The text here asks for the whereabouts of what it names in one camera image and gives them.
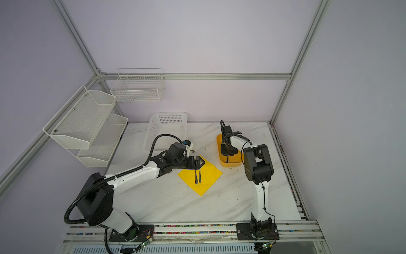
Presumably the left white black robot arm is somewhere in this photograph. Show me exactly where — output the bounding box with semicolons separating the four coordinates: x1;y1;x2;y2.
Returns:
75;141;205;235

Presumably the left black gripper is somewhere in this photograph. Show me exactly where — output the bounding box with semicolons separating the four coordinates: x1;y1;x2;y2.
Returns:
173;155;205;169

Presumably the metal spoon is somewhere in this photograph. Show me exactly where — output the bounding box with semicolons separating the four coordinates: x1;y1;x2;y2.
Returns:
195;170;199;185

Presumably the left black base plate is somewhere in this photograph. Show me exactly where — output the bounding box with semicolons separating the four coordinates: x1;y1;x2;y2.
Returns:
109;224;155;242

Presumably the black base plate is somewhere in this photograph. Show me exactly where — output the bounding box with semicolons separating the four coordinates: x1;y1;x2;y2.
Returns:
109;224;155;242
236;222;280;241

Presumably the white plastic perforated basket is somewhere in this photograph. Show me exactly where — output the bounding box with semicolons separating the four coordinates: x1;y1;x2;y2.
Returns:
143;112;188;152

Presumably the aluminium front rail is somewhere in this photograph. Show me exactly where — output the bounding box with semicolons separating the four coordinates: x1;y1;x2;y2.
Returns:
62;220;326;246

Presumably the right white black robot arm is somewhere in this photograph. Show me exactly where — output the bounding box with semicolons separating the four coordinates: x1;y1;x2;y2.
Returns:
220;120;276;240

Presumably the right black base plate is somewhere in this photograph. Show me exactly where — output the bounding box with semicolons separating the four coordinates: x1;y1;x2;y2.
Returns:
236;222;280;241

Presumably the white wire wall basket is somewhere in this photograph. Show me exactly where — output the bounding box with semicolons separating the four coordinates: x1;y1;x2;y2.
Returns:
111;68;165;103

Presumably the lower white mesh shelf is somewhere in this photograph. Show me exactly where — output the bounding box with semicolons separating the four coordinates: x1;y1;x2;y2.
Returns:
76;114;128;168

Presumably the left black corrugated cable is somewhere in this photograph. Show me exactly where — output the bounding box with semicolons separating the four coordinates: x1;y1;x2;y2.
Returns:
63;133;183;254

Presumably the yellow plastic tub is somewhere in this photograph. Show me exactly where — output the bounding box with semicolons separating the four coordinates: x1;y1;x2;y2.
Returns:
216;134;242;167

